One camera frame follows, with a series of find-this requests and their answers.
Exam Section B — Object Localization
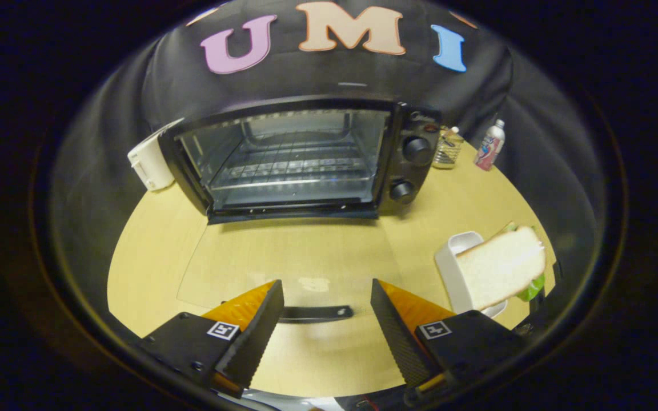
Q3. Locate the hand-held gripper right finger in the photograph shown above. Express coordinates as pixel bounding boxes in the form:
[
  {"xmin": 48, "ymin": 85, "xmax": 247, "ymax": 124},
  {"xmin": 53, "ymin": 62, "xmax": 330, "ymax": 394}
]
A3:
[{"xmin": 370, "ymin": 278, "xmax": 528, "ymax": 400}]

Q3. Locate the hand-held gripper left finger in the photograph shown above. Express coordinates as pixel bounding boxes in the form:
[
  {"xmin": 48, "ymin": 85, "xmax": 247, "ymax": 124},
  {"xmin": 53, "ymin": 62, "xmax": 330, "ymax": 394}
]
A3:
[{"xmin": 138, "ymin": 279, "xmax": 286, "ymax": 399}]

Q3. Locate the toy sandwich with lettuce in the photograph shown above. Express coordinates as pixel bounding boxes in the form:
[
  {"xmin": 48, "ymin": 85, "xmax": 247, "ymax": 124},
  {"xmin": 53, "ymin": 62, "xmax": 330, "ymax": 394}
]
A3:
[{"xmin": 456, "ymin": 223, "xmax": 548, "ymax": 312}]

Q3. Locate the black toaster oven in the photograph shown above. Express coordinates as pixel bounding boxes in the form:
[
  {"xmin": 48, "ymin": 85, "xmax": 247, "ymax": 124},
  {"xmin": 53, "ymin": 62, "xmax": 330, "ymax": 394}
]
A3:
[{"xmin": 158, "ymin": 97, "xmax": 444, "ymax": 397}]

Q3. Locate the white plastic tray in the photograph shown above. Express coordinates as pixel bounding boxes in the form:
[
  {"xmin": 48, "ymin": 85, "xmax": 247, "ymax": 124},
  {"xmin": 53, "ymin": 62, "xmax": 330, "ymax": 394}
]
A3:
[{"xmin": 435, "ymin": 231, "xmax": 509, "ymax": 319}]

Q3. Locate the white plastic appliance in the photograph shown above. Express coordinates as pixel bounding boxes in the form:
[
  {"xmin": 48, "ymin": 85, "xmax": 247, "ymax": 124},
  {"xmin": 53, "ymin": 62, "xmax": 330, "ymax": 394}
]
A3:
[{"xmin": 127, "ymin": 118, "xmax": 184, "ymax": 192}]

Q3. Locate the white bottle with pink label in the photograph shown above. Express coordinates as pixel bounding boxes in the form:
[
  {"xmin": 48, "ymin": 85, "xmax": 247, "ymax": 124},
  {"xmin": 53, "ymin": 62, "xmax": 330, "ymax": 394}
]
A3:
[{"xmin": 474, "ymin": 119, "xmax": 505, "ymax": 172}]

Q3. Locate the black backdrop cloth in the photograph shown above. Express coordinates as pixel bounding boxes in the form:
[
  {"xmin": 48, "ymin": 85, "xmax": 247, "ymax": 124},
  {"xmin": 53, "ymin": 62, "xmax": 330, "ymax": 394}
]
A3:
[{"xmin": 49, "ymin": 0, "xmax": 609, "ymax": 320}]

